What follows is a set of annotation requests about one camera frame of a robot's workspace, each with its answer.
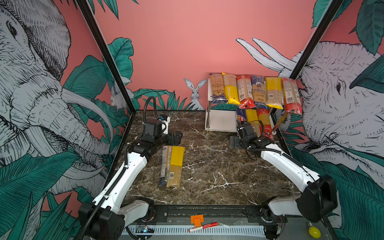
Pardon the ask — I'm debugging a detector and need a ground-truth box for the plain yellow spaghetti bag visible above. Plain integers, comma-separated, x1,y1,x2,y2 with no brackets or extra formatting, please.
246,109,261,137

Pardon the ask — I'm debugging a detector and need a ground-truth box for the blue Barilla spaghetti box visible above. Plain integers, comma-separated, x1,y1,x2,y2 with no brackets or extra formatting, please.
237,108,247,122

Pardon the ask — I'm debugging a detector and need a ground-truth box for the red yellow narrow spaghetti bag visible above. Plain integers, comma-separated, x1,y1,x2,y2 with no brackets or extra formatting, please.
257,109,274,141

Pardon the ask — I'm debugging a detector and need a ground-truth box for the yellow-end spaghetti bag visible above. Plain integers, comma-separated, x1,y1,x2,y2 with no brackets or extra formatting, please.
222,73,241,106

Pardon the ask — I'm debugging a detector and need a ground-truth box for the blue portrait spaghetti bag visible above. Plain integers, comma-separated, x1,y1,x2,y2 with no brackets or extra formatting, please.
251,75,267,109

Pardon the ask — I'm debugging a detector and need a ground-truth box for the blue-bottom spaghetti bag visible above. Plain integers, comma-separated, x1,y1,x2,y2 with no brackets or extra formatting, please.
210,73,228,104

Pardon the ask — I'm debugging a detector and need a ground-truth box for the yellow-top spaghetti bag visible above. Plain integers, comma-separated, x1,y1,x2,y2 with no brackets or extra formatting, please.
265,77,283,110

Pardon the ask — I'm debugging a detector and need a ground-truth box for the red double spaghetti bag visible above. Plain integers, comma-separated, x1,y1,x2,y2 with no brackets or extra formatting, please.
282,78,303,115

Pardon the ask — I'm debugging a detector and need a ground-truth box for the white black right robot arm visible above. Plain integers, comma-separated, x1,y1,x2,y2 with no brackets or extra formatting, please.
230,120,338,223

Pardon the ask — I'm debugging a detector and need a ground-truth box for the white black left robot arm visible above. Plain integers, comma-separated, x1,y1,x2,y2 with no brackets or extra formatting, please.
76,115,183,240

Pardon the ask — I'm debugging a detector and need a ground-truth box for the white two-tier shelf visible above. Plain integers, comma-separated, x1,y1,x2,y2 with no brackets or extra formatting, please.
204,78,286,133

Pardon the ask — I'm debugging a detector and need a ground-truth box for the yellow label spaghetti bag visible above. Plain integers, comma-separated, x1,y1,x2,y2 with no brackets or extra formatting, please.
164,146,185,188

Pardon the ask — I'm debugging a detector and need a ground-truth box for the clear blue-end spaghetti bag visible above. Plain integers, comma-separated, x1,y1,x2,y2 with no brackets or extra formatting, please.
159,146,172,188

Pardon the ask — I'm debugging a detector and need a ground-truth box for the red white marker pen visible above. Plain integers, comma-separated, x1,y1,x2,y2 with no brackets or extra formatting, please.
189,222,219,233

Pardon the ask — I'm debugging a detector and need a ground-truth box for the orange plastic block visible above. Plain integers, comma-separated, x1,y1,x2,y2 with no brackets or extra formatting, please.
191,215,204,227

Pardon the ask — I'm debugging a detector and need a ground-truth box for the yellow light bulb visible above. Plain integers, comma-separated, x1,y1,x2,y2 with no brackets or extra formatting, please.
307,222,322,239

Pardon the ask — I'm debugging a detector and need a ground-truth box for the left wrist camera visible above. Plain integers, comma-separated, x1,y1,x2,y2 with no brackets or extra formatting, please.
160,114,171,135

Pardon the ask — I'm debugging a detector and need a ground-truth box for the white perforated cable tray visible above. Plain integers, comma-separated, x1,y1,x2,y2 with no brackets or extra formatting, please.
119,224,266,238

